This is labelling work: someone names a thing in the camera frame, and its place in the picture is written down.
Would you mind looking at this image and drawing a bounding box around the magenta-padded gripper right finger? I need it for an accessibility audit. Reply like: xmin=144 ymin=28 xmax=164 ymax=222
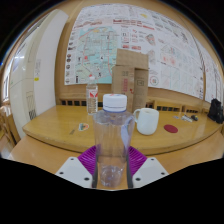
xmin=126 ymin=145 xmax=170 ymax=190

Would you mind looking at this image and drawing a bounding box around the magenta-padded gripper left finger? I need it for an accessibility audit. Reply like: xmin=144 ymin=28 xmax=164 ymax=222
xmin=54 ymin=144 xmax=101 ymax=190

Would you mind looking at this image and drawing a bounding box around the clear white-capped plastic bottle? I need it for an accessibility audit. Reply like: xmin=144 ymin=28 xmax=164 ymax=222
xmin=92 ymin=93 xmax=136 ymax=189

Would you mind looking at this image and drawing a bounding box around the small red-labelled water bottle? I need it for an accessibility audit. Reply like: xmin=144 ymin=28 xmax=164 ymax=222
xmin=85 ymin=75 xmax=99 ymax=116

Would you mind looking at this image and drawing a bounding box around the oval colourful sticker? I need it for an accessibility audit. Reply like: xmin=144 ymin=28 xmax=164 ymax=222
xmin=77 ymin=122 xmax=90 ymax=132

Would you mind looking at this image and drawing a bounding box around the flat round red coaster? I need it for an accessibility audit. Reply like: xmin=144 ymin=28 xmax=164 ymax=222
xmin=163 ymin=124 xmax=179 ymax=134

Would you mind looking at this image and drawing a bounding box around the white ceramic mug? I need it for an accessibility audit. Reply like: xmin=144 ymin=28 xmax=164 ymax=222
xmin=133 ymin=107 xmax=160 ymax=136

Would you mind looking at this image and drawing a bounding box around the black bag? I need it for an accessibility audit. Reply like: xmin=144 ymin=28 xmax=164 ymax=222
xmin=207 ymin=98 xmax=224 ymax=125

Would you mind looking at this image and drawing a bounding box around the brown cardboard box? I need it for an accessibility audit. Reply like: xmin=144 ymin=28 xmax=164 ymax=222
xmin=111 ymin=48 xmax=150 ymax=113

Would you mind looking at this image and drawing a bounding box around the printed drawings wall poster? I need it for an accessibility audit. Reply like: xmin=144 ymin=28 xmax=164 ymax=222
xmin=194 ymin=39 xmax=224 ymax=104

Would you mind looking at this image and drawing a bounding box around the large map wall poster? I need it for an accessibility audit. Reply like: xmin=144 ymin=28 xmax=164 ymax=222
xmin=64 ymin=3 xmax=205 ymax=101

